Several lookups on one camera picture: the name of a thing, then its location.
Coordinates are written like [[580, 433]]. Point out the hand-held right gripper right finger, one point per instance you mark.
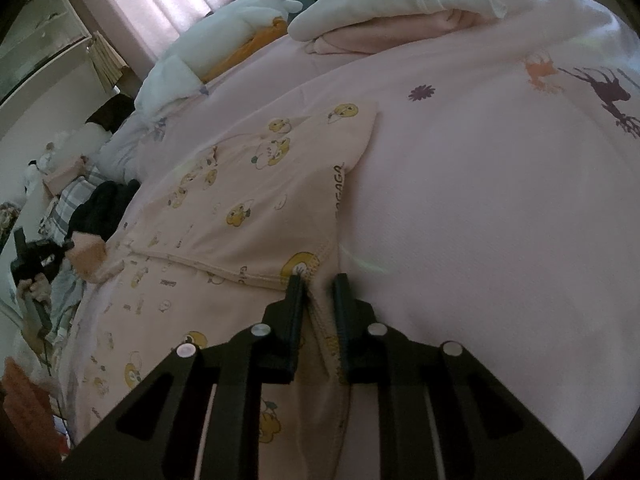
[[342, 310]]

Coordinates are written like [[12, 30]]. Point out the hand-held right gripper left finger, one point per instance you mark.
[[295, 310]]

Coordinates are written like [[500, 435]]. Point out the peach duck-print baby garment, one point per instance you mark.
[[250, 220]]

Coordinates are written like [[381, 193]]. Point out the grey plaid cloth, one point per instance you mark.
[[67, 205]]

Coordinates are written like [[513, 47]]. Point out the black cloth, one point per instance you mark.
[[102, 207]]

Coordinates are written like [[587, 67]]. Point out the pale grey pillow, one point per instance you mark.
[[125, 145]]

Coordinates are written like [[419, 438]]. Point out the orange cloth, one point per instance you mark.
[[25, 410]]

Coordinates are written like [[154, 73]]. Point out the pink animal-print bed blanket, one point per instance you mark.
[[475, 220]]

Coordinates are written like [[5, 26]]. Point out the white glass-door cabinet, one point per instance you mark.
[[40, 45]]

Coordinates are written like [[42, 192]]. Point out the pink folded cloth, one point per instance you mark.
[[390, 32]]

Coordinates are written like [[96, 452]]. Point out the white plush toy with orange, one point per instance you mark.
[[215, 35]]

